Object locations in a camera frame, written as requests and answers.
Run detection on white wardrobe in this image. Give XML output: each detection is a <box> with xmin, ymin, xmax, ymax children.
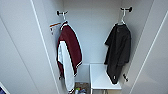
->
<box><xmin>29</xmin><ymin>0</ymin><xmax>158</xmax><ymax>94</ymax></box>

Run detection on small orange strip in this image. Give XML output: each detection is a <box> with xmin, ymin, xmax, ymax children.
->
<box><xmin>49</xmin><ymin>21</ymin><xmax>63</xmax><ymax>29</ymax></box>

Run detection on black wardrobe peg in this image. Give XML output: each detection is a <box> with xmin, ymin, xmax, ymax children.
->
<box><xmin>55</xmin><ymin>9</ymin><xmax>70</xmax><ymax>17</ymax></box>
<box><xmin>119</xmin><ymin>6</ymin><xmax>134</xmax><ymax>14</ymax></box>

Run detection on small black wardrobe hinge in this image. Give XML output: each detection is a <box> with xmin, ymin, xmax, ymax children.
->
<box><xmin>122</xmin><ymin>74</ymin><xmax>129</xmax><ymax>83</ymax></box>

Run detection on black garment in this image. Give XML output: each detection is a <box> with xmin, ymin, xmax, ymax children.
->
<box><xmin>103</xmin><ymin>22</ymin><xmax>132</xmax><ymax>85</ymax></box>

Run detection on maroon white garment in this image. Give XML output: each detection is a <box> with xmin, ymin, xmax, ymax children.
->
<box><xmin>55</xmin><ymin>21</ymin><xmax>84</xmax><ymax>94</ymax></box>

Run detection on brown wicker basket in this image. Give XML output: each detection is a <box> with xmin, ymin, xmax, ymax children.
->
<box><xmin>73</xmin><ymin>81</ymin><xmax>90</xmax><ymax>94</ymax></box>

